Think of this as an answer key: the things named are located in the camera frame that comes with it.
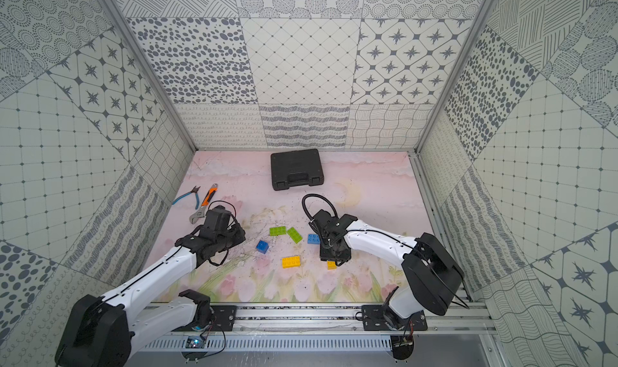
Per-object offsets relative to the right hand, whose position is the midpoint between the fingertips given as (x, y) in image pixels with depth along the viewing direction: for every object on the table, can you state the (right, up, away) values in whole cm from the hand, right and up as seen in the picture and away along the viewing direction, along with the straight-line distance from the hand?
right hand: (331, 259), depth 83 cm
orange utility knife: (-53, +21, +21) cm, 60 cm away
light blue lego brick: (-7, +5, +7) cm, 11 cm away
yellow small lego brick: (0, -2, -1) cm, 2 cm away
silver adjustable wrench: (-54, +14, +15) cm, 58 cm away
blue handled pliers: (-60, +23, +22) cm, 68 cm away
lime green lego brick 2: (-14, +6, +9) cm, 18 cm away
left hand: (-30, +9, +2) cm, 31 cm away
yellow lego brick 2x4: (-15, -1, +1) cm, 15 cm away
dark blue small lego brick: (-25, +3, +4) cm, 26 cm away
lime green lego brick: (-21, +7, +10) cm, 25 cm away
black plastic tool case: (-15, +32, +25) cm, 44 cm away
